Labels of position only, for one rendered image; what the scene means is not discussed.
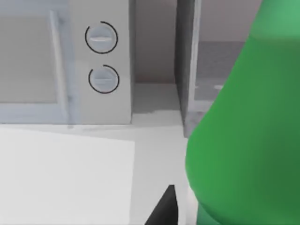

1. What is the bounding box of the small microwave knob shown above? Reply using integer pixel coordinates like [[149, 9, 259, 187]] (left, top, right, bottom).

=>
[[88, 64, 120, 94]]

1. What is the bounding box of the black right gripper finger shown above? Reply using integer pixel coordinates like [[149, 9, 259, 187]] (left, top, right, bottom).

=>
[[143, 184, 179, 225]]

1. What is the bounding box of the microwave door handle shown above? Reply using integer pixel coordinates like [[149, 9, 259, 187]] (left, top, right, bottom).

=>
[[49, 10, 71, 122]]

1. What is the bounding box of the pale microwave oven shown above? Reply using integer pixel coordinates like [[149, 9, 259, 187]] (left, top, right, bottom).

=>
[[0, 0, 136, 126]]

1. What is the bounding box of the large microwave knob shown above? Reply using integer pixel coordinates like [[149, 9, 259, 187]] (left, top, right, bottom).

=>
[[85, 21, 119, 54]]

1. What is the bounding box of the green bottle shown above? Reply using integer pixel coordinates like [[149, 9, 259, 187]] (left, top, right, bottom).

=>
[[185, 0, 300, 225]]

